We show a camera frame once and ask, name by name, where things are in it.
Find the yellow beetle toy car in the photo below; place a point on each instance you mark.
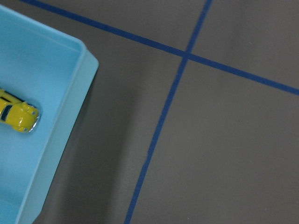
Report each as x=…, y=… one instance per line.
x=16, y=113

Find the light blue plastic bin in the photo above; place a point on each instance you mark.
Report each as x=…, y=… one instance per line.
x=45, y=75

